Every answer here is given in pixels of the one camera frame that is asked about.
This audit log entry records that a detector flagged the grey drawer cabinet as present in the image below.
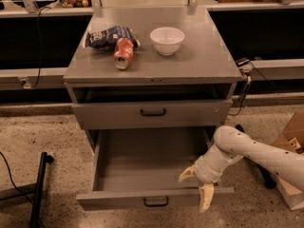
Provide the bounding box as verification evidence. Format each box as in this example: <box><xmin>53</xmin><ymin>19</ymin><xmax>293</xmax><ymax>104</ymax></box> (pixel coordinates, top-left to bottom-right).
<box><xmin>64</xmin><ymin>7</ymin><xmax>240</xmax><ymax>144</ymax></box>

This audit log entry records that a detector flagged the blue chip bag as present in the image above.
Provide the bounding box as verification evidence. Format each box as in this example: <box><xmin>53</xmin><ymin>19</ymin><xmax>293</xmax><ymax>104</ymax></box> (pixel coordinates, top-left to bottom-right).
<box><xmin>85</xmin><ymin>26</ymin><xmax>141</xmax><ymax>51</ymax></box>

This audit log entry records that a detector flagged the white bowl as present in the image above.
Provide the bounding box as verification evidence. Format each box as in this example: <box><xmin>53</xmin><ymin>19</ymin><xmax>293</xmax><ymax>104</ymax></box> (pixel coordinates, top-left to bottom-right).
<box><xmin>150</xmin><ymin>27</ymin><xmax>185</xmax><ymax>56</ymax></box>

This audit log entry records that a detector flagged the black cable on wall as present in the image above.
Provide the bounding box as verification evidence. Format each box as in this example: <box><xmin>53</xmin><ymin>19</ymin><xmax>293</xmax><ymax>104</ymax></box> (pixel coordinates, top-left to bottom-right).
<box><xmin>30</xmin><ymin>5</ymin><xmax>52</xmax><ymax>89</ymax></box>

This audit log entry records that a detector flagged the black power adapter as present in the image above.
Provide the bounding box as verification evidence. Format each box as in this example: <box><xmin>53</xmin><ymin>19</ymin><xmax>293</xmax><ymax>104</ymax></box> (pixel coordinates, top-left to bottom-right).
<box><xmin>235</xmin><ymin>57</ymin><xmax>249</xmax><ymax>67</ymax></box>

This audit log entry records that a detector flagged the orange soda can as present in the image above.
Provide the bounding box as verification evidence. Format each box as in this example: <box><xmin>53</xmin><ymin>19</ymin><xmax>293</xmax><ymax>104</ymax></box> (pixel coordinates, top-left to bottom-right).
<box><xmin>113</xmin><ymin>38</ymin><xmax>133</xmax><ymax>70</ymax></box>

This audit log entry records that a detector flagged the wall power outlet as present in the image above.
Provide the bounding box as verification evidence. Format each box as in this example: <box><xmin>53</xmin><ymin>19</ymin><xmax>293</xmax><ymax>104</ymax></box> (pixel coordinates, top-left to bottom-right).
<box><xmin>18</xmin><ymin>77</ymin><xmax>32</xmax><ymax>89</ymax></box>

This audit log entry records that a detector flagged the black cable left floor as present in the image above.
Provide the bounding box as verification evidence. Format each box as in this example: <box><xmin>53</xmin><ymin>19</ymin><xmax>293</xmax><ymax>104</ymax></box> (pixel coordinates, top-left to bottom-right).
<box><xmin>0</xmin><ymin>151</ymin><xmax>46</xmax><ymax>228</ymax></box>

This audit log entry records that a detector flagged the black stand leg left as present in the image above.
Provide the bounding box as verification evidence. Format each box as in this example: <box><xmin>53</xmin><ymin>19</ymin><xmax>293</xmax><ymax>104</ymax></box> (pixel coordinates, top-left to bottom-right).
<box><xmin>0</xmin><ymin>152</ymin><xmax>54</xmax><ymax>228</ymax></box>

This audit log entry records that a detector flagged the grey top drawer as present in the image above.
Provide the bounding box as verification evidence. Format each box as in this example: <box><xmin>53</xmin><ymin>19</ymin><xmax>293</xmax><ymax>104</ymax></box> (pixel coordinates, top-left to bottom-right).
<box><xmin>72</xmin><ymin>100</ymin><xmax>232</xmax><ymax>130</ymax></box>

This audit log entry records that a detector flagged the cardboard box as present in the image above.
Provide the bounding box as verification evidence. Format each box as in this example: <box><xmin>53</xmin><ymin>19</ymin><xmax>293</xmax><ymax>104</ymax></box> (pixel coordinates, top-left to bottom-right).
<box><xmin>274</xmin><ymin>113</ymin><xmax>304</xmax><ymax>210</ymax></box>

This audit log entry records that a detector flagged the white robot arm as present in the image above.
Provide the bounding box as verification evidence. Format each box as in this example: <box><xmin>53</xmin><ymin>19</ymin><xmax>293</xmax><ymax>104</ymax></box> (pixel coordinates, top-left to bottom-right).
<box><xmin>179</xmin><ymin>125</ymin><xmax>304</xmax><ymax>213</ymax></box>

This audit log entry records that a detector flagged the black cable right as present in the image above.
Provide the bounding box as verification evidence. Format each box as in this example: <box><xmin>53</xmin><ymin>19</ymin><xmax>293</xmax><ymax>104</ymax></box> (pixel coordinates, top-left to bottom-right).
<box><xmin>228</xmin><ymin>60</ymin><xmax>276</xmax><ymax>117</ymax></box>

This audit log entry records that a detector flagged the grey drawer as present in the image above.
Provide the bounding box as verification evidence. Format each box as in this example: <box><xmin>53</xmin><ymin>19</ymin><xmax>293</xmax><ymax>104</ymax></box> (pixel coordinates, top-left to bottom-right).
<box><xmin>75</xmin><ymin>126</ymin><xmax>236</xmax><ymax>212</ymax></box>
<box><xmin>72</xmin><ymin>100</ymin><xmax>232</xmax><ymax>130</ymax></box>

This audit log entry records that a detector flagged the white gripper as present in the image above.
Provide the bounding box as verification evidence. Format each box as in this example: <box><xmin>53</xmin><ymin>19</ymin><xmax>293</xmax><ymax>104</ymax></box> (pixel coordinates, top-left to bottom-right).
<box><xmin>179</xmin><ymin>156</ymin><xmax>222</xmax><ymax>213</ymax></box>

